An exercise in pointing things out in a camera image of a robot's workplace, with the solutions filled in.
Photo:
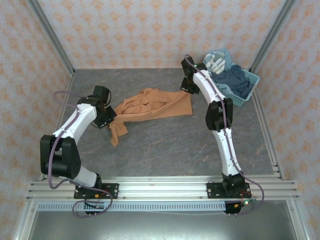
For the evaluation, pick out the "blue plastic laundry basket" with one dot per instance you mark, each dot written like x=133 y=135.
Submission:
x=238 y=101

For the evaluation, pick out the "steel lower panel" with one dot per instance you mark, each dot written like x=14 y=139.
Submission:
x=160 y=225

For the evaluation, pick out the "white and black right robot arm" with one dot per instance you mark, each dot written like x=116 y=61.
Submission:
x=226 y=147

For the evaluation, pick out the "aluminium frame post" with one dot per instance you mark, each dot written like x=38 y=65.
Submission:
x=275 y=32
x=50 y=32

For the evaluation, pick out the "beige printed t-shirt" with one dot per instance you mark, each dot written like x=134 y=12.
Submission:
x=160 y=107

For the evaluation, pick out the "light blue t-shirt white print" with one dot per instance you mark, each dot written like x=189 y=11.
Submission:
x=220 y=62

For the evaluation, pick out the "aluminium mounting beam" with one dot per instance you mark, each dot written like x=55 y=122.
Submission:
x=162 y=186

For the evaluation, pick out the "dark blue t-shirt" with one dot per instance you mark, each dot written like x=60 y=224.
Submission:
x=237 y=80

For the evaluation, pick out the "aluminium side rail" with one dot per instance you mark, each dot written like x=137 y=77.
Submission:
x=267 y=140

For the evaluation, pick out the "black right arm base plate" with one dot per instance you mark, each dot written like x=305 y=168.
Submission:
x=212 y=190

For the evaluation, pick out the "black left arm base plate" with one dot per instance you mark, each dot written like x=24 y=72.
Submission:
x=112 y=190

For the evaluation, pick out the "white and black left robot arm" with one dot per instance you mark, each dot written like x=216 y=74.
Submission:
x=75 y=120

